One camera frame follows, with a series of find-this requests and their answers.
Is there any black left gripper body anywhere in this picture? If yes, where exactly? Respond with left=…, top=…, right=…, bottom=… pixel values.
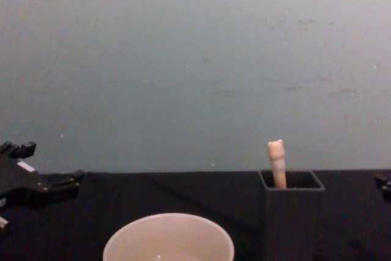
left=0, top=152, right=44, bottom=210

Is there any black square holder box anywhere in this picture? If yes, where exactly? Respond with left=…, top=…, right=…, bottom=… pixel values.
left=257, top=169, right=326, bottom=261

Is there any cream bear-headed stick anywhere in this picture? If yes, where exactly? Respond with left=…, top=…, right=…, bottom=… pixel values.
left=267, top=139, right=288, bottom=189

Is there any white round bowl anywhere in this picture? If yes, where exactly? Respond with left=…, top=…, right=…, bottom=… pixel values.
left=102, top=212, right=236, bottom=261

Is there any black table cloth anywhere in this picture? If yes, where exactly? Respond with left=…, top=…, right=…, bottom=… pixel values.
left=0, top=169, right=391, bottom=261

